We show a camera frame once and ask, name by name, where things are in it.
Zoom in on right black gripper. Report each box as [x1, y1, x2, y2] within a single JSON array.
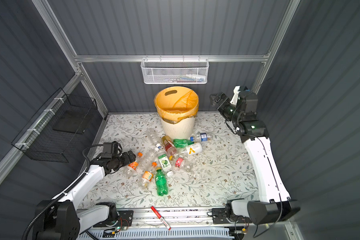
[[209, 92, 240, 124]]

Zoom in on orange cap bottle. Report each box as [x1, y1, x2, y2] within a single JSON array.
[[123, 152, 144, 178]]

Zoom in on clear bottle white cap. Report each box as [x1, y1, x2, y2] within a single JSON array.
[[138, 144, 162, 173]]

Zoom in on orange label bottle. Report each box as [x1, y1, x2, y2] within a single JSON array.
[[140, 162, 157, 189]]

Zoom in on clear crushed bottle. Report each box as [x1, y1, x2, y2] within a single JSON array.
[[146, 128, 161, 149]]

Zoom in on large green soda bottle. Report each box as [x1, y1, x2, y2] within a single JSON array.
[[155, 168, 169, 196]]

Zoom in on pink label bottle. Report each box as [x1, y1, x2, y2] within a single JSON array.
[[175, 157, 193, 172]]

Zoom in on white yellow logo bottle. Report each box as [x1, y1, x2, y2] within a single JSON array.
[[178, 143, 203, 157]]

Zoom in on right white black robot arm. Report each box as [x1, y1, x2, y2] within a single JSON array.
[[210, 90, 301, 225]]

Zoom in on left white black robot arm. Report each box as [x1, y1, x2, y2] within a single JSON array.
[[22, 151, 136, 240]]

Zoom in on cream ribbed waste bin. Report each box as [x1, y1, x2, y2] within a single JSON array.
[[160, 118, 196, 139]]

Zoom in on orange plastic bin liner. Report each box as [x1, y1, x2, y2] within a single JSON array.
[[154, 86, 199, 124]]

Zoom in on green lime label bottle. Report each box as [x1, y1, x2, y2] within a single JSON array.
[[158, 153, 172, 172]]

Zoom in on blue label water bottle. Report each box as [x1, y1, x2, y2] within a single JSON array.
[[190, 133, 214, 143]]

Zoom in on items in white basket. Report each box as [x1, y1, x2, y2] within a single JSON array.
[[162, 74, 207, 84]]

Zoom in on red yellow tea bottle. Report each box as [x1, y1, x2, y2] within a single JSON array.
[[161, 135, 177, 156]]

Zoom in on crushed green bottle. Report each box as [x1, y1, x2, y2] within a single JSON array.
[[173, 139, 194, 149]]

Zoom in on red marker pen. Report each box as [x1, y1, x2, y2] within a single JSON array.
[[151, 206, 172, 231]]

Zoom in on floral table mat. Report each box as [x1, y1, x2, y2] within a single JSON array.
[[79, 112, 259, 209]]

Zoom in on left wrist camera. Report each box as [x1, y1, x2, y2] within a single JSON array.
[[101, 141, 123, 159]]

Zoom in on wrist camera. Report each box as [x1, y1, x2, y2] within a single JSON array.
[[101, 141, 123, 159], [230, 86, 251, 106]]

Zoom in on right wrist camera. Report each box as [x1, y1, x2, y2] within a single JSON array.
[[230, 86, 251, 106]]

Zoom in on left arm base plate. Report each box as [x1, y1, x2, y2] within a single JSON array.
[[93, 211, 134, 228]]

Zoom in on black wire mesh basket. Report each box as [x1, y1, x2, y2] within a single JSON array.
[[11, 89, 98, 163]]

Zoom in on white wire mesh basket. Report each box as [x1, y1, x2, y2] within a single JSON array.
[[141, 59, 210, 85]]

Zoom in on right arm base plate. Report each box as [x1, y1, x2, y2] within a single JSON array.
[[208, 208, 252, 225]]

